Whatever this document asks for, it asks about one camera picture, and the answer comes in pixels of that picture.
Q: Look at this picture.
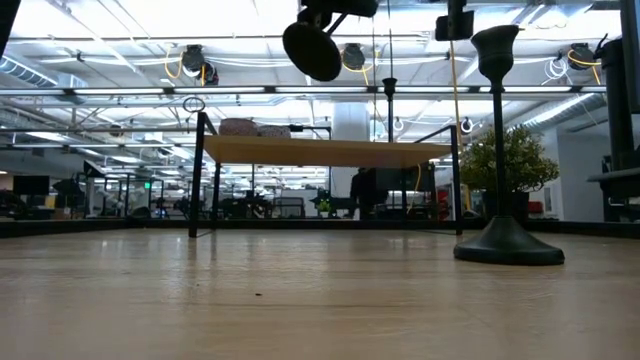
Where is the black candle stick holder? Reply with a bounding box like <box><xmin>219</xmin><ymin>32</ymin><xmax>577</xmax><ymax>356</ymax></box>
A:
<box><xmin>281</xmin><ymin>12</ymin><xmax>351</xmax><ymax>83</ymax></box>
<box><xmin>381</xmin><ymin>76</ymin><xmax>399</xmax><ymax>145</ymax></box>
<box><xmin>453</xmin><ymin>24</ymin><xmax>566</xmax><ymax>267</ymax></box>

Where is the wooden shelf with black legs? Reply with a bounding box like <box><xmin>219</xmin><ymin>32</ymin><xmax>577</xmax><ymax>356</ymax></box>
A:
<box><xmin>187</xmin><ymin>110</ymin><xmax>465</xmax><ymax>239</ymax></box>

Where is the person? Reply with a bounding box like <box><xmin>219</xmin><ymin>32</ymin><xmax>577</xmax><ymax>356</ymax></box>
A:
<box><xmin>348</xmin><ymin>167</ymin><xmax>381</xmax><ymax>221</ymax></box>

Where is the artificial white-flowered potted plant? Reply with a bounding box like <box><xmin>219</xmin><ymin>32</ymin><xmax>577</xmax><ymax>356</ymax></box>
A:
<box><xmin>458</xmin><ymin>124</ymin><xmax>561</xmax><ymax>221</ymax></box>

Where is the black desk cart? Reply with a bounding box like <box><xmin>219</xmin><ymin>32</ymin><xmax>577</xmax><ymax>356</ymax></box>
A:
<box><xmin>587</xmin><ymin>167</ymin><xmax>640</xmax><ymax>224</ymax></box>

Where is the black office monitor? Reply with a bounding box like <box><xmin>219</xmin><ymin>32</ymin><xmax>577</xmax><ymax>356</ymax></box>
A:
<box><xmin>12</xmin><ymin>174</ymin><xmax>51</xmax><ymax>197</ymax></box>

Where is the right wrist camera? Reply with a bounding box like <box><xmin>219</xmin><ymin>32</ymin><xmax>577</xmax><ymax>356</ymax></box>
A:
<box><xmin>434</xmin><ymin>0</ymin><xmax>475</xmax><ymax>43</ymax></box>

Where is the black aluminium rig frame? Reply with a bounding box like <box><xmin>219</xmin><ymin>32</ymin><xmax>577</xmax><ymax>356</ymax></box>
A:
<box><xmin>0</xmin><ymin>217</ymin><xmax>640</xmax><ymax>240</ymax></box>

